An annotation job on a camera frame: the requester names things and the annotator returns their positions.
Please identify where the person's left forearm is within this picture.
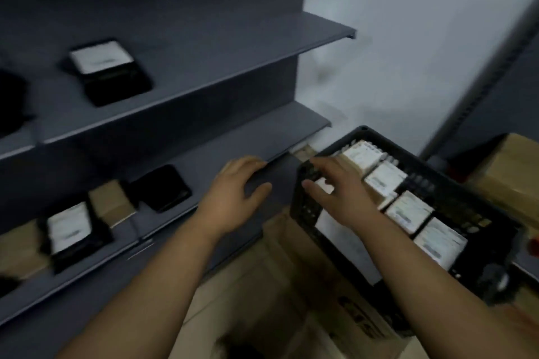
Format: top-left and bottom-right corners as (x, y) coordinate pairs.
(54, 223), (237, 359)

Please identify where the brown cardboard box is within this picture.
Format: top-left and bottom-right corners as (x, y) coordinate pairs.
(467, 133), (539, 243)

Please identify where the person's right hand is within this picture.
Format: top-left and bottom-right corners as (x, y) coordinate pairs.
(302, 155), (383, 239)

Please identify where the dark grey shelf board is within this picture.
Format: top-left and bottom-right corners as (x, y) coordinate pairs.
(0, 101), (332, 326)
(40, 11), (357, 146)

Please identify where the plain black box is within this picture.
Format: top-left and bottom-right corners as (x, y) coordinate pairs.
(134, 164), (194, 215)

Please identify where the white-labelled box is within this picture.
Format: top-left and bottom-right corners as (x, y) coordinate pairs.
(341, 140), (387, 177)
(385, 190), (435, 236)
(364, 160), (408, 200)
(414, 217), (469, 272)

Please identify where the large printed cardboard box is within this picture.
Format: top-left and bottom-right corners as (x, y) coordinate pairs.
(168, 208), (422, 359)

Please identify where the flat cardboard box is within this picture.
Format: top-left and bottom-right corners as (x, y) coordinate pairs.
(0, 219), (56, 284)

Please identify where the grey slotted shelf upright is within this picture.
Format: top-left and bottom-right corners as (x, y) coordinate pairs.
(420, 3), (539, 162)

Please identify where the black box with white label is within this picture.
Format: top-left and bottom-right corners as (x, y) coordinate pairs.
(39, 202), (115, 274)
(67, 38), (153, 108)

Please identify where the black plastic crate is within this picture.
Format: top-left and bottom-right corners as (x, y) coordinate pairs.
(290, 125), (528, 337)

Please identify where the person's right forearm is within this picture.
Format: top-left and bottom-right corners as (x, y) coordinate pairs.
(337, 213), (539, 359)

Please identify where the dark grey shelving unit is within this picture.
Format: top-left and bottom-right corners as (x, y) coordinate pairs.
(0, 0), (357, 359)

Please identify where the person's left hand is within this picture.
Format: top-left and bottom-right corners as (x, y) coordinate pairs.
(196, 155), (273, 242)

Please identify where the small cardboard box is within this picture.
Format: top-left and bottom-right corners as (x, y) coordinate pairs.
(88, 179), (138, 229)

